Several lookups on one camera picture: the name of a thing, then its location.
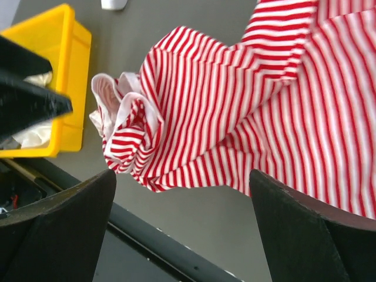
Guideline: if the red white striped tank top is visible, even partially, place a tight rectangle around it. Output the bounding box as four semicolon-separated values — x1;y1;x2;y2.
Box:
90;1;375;219

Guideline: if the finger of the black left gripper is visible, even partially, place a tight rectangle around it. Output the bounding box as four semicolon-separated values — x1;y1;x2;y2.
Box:
1;36;73;142

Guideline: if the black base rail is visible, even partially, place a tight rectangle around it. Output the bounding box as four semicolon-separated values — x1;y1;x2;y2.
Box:
1;159;236;281

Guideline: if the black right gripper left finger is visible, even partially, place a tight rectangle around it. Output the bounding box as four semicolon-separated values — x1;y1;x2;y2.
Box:
1;170;116;281

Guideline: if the yellow plastic bin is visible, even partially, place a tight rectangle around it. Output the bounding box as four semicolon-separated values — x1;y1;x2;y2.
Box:
1;4;92;158

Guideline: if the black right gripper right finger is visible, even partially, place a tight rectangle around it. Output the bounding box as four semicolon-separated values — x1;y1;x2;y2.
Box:
250;169;375;281

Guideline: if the cream white cloth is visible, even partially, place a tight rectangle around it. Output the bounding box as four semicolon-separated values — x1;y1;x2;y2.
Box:
12;71;52;149

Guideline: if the white metal clothes rack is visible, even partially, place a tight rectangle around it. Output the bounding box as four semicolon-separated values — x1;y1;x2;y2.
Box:
100;0;127;11

